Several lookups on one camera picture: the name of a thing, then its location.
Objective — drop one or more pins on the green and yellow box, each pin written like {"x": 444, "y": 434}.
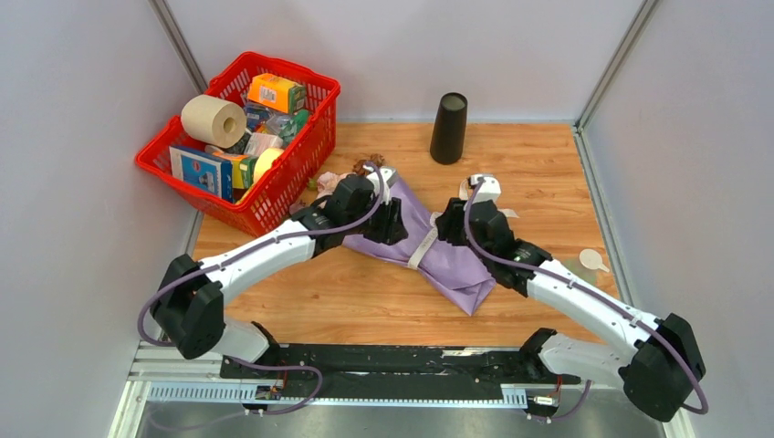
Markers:
{"x": 243, "y": 167}

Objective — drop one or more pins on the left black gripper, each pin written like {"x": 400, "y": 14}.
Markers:
{"x": 392, "y": 231}

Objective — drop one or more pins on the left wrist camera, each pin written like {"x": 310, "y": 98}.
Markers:
{"x": 382, "y": 181}

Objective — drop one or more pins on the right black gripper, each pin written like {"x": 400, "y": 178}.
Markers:
{"x": 449, "y": 222}

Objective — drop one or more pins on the black tapered vase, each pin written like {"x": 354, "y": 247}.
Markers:
{"x": 448, "y": 139}

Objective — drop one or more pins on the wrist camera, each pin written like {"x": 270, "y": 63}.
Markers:
{"x": 382, "y": 181}
{"x": 484, "y": 187}

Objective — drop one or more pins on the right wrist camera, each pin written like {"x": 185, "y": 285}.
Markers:
{"x": 484, "y": 187}

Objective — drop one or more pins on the purple flower bouquet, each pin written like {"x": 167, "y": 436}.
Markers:
{"x": 454, "y": 271}

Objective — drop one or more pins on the blue and white box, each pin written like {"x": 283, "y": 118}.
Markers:
{"x": 203, "y": 170}

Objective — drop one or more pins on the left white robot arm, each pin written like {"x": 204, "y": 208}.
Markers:
{"x": 190, "y": 304}

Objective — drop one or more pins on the pink wrapped packet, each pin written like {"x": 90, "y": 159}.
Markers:
{"x": 258, "y": 142}

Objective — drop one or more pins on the cream ribbon with gold print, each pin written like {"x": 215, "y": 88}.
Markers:
{"x": 432, "y": 235}

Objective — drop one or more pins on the red plastic shopping basket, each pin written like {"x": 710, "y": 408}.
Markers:
{"x": 265, "y": 205}

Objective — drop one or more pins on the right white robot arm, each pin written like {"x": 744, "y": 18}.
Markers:
{"x": 656, "y": 362}

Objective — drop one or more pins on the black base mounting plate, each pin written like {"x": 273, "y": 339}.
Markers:
{"x": 386, "y": 372}

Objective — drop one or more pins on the beige toilet paper roll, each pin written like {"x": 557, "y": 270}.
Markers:
{"x": 215, "y": 121}

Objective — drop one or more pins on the orange and green box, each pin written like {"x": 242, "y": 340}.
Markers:
{"x": 277, "y": 93}

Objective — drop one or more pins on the aluminium frame rail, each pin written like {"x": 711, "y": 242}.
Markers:
{"x": 175, "y": 379}

